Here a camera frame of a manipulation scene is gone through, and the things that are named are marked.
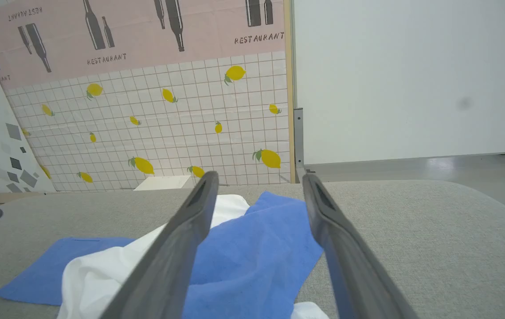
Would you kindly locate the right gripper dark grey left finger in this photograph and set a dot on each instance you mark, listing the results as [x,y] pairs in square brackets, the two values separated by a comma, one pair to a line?
[168,257]

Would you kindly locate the white partition panel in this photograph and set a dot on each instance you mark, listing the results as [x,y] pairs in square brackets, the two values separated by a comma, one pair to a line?
[412,79]

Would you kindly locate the grey metal panel bracket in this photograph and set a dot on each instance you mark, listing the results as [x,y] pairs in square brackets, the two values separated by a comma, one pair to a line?
[299,137]

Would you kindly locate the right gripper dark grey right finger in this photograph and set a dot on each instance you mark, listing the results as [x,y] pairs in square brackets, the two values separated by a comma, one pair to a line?
[350,266]

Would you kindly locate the white and blue t-shirt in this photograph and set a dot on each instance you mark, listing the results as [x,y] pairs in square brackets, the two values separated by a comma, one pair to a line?
[252,257]

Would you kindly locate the small white box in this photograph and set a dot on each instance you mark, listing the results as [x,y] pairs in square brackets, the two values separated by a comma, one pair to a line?
[163,182]

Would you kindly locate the pink and lemon print board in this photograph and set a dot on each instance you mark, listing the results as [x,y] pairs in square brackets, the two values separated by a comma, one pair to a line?
[168,133]

